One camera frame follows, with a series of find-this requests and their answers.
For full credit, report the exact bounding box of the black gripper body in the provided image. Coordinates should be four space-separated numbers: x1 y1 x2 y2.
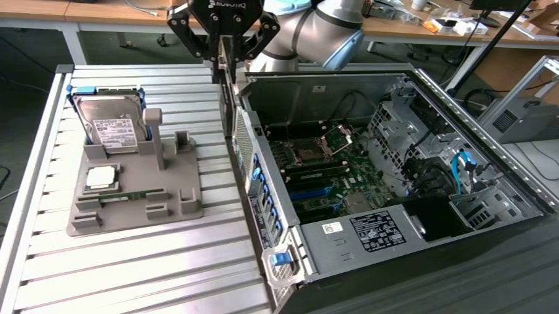
186 0 262 36

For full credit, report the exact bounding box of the graphics card with metal bracket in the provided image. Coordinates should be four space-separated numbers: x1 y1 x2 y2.
210 35 240 139

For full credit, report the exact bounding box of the silver metal box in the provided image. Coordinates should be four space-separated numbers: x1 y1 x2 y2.
365 0 398 19

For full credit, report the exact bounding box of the silver hard disk drive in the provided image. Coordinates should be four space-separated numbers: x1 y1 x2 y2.
71 94 147 154

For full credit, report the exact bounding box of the wooden desk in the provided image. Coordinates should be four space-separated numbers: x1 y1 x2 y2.
0 0 262 66
360 0 559 94

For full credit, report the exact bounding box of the metal socket cover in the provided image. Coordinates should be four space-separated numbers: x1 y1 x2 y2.
320 126 354 154

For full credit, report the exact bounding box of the open PC case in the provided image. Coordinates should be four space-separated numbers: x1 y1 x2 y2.
221 63 559 314

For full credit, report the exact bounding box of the metal disk bay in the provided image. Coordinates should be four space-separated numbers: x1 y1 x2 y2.
365 81 441 154

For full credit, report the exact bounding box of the orange white small box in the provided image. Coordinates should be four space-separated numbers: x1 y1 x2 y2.
425 18 458 34

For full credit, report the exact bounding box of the grey parts rack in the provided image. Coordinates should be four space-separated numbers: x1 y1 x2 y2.
63 106 205 238

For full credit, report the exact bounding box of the green motherboard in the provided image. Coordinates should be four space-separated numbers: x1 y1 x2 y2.
266 126 396 220

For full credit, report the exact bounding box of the silver CPU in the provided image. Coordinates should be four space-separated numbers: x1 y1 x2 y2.
85 166 118 190

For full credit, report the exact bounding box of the blue expansion slot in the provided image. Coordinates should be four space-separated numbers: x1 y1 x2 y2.
289 188 332 201

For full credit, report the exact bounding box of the black stand pole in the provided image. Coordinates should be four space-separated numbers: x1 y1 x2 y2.
444 0 536 97

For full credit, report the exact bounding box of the green RAM stick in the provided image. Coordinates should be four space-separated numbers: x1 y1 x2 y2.
98 192 147 202

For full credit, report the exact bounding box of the black monitor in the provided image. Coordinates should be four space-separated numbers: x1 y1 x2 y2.
469 0 532 27

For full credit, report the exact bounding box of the grey computer tower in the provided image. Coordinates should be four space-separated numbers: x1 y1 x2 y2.
477 96 559 145

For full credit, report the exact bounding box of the grey power supply unit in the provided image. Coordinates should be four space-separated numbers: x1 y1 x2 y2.
300 205 426 274

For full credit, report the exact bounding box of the grey loose cable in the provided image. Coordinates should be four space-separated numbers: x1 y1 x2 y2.
122 0 167 16

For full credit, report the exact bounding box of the blue disk carrier frame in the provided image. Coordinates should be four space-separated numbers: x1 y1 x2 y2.
63 84 147 147

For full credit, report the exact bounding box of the blue disk wire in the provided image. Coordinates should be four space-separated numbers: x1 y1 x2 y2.
450 149 476 197

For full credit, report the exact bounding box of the aluminium profile frame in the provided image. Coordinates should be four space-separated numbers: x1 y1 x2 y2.
501 55 559 109

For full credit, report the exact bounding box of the perforated metal bracket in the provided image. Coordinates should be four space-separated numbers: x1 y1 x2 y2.
449 188 524 230

